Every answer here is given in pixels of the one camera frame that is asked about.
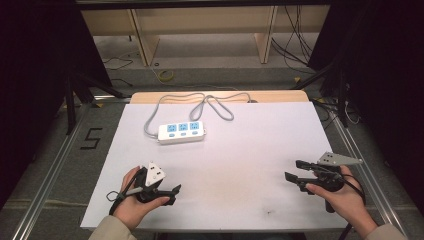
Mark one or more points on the person's left hand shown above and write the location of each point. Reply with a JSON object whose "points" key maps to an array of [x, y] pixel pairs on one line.
{"points": [[131, 208]]}

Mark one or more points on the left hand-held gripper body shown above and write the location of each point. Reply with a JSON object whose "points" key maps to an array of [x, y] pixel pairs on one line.
{"points": [[154, 173]]}

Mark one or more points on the black curtain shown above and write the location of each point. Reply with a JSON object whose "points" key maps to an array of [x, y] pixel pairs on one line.
{"points": [[36, 66], [386, 66]]}

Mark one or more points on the yellow tape roll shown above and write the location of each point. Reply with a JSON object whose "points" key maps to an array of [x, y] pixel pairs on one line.
{"points": [[166, 76]]}

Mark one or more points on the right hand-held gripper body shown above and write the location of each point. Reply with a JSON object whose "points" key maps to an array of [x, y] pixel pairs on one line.
{"points": [[333, 173]]}

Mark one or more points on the person's right hand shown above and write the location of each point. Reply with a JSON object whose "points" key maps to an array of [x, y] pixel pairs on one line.
{"points": [[348, 203]]}

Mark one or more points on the dark plug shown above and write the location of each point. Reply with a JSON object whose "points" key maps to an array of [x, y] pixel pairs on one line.
{"points": [[253, 100]]}

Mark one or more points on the black metal stand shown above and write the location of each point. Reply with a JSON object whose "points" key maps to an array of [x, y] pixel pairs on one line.
{"points": [[71, 100], [340, 90]]}

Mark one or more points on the white power strip blue sockets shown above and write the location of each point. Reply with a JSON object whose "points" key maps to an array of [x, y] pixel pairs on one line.
{"points": [[181, 133]]}

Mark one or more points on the wooden desk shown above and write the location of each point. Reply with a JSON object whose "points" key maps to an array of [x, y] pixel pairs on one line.
{"points": [[206, 20]]}

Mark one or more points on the aluminium floor rail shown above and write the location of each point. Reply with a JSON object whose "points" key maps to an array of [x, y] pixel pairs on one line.
{"points": [[50, 173], [370, 186]]}

